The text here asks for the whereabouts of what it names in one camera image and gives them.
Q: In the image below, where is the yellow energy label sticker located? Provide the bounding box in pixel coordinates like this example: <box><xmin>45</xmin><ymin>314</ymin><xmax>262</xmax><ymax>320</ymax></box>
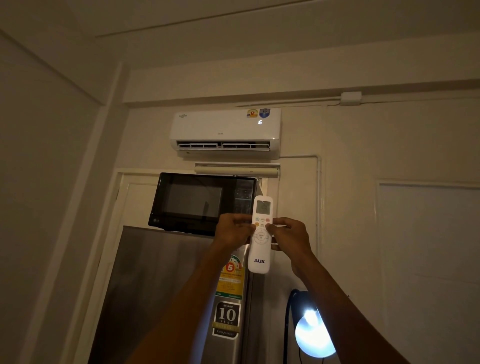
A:
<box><xmin>215</xmin><ymin>254</ymin><xmax>246</xmax><ymax>301</ymax></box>

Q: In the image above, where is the black and white warranty sticker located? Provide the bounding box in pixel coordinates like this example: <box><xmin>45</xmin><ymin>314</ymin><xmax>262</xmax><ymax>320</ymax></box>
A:
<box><xmin>211</xmin><ymin>300</ymin><xmax>242</xmax><ymax>340</ymax></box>

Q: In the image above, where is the black microwave oven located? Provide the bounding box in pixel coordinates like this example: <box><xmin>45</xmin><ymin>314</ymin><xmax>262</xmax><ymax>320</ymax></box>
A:
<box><xmin>148</xmin><ymin>172</ymin><xmax>259</xmax><ymax>237</ymax></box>

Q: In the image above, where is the lit round lamp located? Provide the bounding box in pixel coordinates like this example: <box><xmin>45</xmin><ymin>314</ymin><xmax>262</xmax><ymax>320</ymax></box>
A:
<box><xmin>294</xmin><ymin>292</ymin><xmax>337</xmax><ymax>359</ymax></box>

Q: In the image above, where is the silver refrigerator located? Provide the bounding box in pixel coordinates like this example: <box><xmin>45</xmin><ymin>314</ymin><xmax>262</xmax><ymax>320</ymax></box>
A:
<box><xmin>88</xmin><ymin>225</ymin><xmax>256</xmax><ymax>364</ymax></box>

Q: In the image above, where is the black lamp cable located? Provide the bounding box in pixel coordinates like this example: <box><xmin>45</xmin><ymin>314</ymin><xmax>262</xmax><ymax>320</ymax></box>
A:
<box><xmin>282</xmin><ymin>289</ymin><xmax>303</xmax><ymax>364</ymax></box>

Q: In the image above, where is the person's left forearm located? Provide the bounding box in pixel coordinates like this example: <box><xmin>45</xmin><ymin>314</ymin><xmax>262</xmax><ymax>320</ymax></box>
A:
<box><xmin>125</xmin><ymin>244</ymin><xmax>235</xmax><ymax>364</ymax></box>

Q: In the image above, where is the white fluorescent tube fixture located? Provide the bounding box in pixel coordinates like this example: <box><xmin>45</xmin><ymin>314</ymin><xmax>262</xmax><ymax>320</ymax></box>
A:
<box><xmin>194</xmin><ymin>162</ymin><xmax>281</xmax><ymax>179</ymax></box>

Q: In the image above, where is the white wall air conditioner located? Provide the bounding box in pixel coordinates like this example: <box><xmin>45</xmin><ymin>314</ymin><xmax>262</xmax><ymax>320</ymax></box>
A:
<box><xmin>169</xmin><ymin>108</ymin><xmax>282</xmax><ymax>152</ymax></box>

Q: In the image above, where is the person's right hand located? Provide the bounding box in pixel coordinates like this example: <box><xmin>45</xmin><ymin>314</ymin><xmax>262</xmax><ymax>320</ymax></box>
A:
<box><xmin>269</xmin><ymin>217</ymin><xmax>316</xmax><ymax>266</ymax></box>

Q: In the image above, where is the white cable trunking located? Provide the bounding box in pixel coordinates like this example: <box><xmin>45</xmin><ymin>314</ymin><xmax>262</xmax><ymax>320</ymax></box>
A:
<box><xmin>235</xmin><ymin>98</ymin><xmax>342</xmax><ymax>109</ymax></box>

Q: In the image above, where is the person's right forearm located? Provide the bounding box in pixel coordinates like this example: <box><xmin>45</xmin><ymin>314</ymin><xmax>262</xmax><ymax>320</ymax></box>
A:
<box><xmin>290</xmin><ymin>253</ymin><xmax>411</xmax><ymax>364</ymax></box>

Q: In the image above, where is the white air conditioner remote control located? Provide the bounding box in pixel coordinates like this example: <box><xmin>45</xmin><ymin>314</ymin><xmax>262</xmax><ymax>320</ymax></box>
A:
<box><xmin>247</xmin><ymin>195</ymin><xmax>274</xmax><ymax>274</ymax></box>

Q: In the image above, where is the person's left hand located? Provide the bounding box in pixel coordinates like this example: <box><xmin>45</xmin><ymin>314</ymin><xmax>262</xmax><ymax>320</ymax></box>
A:
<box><xmin>213</xmin><ymin>213</ymin><xmax>259</xmax><ymax>254</ymax></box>

